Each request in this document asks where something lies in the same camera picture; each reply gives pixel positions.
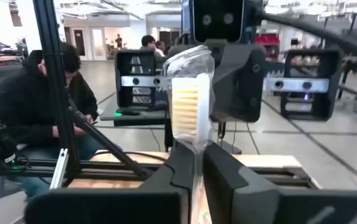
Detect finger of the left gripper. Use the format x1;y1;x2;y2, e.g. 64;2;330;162
211;43;267;123

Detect yellow toothbrush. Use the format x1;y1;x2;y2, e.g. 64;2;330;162
161;44;216;224

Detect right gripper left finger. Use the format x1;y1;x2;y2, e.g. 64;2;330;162
138;139;198;224

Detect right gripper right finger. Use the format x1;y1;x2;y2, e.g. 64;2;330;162
202;141;281;224

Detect black desk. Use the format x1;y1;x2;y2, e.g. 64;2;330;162
99;104;174;152

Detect red tool cart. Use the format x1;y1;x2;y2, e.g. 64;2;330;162
254;33;281;62

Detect black aluminium frame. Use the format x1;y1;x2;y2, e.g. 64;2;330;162
0;0;322;190

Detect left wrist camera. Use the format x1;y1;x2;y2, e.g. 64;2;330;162
181;0;251;44

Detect black left camera cable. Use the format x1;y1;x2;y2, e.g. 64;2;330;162
254;11;357;71

